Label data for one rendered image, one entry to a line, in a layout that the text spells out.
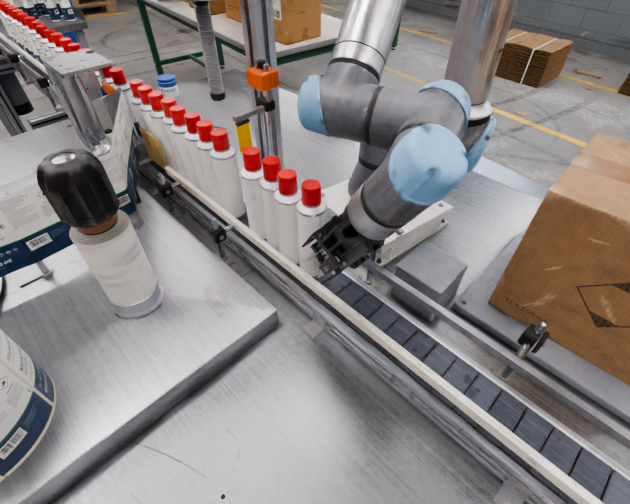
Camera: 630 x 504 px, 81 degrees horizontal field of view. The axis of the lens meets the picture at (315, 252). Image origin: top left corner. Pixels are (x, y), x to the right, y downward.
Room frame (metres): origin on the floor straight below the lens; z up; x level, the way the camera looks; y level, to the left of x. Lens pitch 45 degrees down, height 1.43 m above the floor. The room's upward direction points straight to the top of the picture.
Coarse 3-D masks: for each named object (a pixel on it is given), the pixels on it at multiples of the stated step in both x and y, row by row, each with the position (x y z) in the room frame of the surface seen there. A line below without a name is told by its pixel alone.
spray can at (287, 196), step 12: (288, 180) 0.52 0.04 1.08; (276, 192) 0.54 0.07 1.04; (288, 192) 0.52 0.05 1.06; (300, 192) 0.54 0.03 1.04; (276, 204) 0.52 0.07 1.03; (288, 204) 0.51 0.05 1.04; (276, 216) 0.53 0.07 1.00; (288, 216) 0.51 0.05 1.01; (288, 228) 0.51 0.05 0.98; (288, 240) 0.51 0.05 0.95; (288, 252) 0.51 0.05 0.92
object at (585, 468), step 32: (224, 224) 0.65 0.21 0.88; (352, 288) 0.45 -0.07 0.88; (384, 320) 0.38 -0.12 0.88; (384, 352) 0.32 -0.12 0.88; (416, 352) 0.32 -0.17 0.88; (448, 352) 0.32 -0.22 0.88; (480, 384) 0.26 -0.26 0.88; (512, 416) 0.21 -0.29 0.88; (544, 448) 0.17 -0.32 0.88; (576, 448) 0.17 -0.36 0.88; (544, 480) 0.13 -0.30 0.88; (576, 480) 0.13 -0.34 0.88; (608, 480) 0.13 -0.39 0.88
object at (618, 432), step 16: (240, 176) 0.71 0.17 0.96; (384, 272) 0.42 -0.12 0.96; (400, 288) 0.39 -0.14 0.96; (432, 304) 0.35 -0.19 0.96; (448, 320) 0.33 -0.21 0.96; (480, 336) 0.30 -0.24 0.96; (496, 352) 0.27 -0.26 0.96; (528, 368) 0.25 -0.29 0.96; (544, 384) 0.22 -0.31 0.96; (560, 400) 0.21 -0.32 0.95; (576, 400) 0.20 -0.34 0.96; (592, 416) 0.18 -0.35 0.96; (608, 432) 0.17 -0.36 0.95; (624, 432) 0.16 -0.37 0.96
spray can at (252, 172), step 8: (248, 152) 0.61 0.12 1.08; (256, 152) 0.61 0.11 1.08; (248, 160) 0.60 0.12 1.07; (256, 160) 0.60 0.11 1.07; (248, 168) 0.60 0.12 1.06; (256, 168) 0.60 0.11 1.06; (248, 176) 0.59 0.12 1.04; (256, 176) 0.59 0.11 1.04; (248, 184) 0.59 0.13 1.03; (256, 184) 0.59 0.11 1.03; (248, 192) 0.59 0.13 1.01; (256, 192) 0.59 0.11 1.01; (248, 200) 0.59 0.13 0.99; (256, 200) 0.59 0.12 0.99; (248, 208) 0.59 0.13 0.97; (256, 208) 0.59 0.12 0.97; (248, 216) 0.60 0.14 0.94; (256, 216) 0.59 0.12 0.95; (256, 224) 0.59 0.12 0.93; (264, 224) 0.59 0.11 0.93; (256, 232) 0.59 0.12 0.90; (264, 232) 0.59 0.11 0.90
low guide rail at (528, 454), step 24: (168, 168) 0.82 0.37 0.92; (192, 192) 0.73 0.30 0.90; (264, 240) 0.55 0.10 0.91; (288, 264) 0.48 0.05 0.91; (312, 288) 0.44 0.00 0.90; (384, 336) 0.33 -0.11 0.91; (408, 360) 0.28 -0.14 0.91; (432, 384) 0.25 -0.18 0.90; (480, 408) 0.21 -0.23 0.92; (504, 432) 0.18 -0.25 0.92; (528, 456) 0.15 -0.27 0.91; (552, 480) 0.13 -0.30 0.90
